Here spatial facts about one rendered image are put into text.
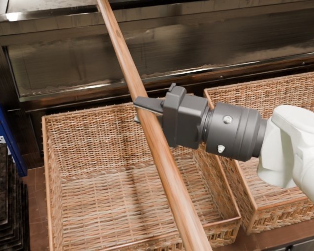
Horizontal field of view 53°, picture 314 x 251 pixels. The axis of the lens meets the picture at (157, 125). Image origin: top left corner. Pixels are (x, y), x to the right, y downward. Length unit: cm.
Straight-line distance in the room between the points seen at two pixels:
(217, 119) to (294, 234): 76
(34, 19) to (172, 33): 43
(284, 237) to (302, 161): 74
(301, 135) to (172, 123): 20
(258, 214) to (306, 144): 62
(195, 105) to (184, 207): 17
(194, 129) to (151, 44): 61
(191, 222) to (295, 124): 20
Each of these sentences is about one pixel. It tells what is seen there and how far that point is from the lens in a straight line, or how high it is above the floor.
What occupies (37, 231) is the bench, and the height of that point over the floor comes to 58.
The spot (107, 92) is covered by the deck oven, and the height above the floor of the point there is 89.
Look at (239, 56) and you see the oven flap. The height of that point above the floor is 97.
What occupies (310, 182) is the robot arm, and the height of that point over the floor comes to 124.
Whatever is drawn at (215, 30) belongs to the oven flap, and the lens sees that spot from 115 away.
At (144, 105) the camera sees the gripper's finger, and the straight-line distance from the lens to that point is 53.
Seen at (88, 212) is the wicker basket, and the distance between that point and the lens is 116.
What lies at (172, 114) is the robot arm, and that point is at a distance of 50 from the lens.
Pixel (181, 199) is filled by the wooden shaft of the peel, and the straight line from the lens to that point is 42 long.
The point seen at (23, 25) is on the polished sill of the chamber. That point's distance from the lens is 100.
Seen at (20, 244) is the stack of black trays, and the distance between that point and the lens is 106.
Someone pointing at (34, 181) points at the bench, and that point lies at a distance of 131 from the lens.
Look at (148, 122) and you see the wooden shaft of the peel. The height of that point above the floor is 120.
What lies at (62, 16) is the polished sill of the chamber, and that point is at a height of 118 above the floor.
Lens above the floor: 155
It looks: 42 degrees down
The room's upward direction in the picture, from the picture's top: straight up
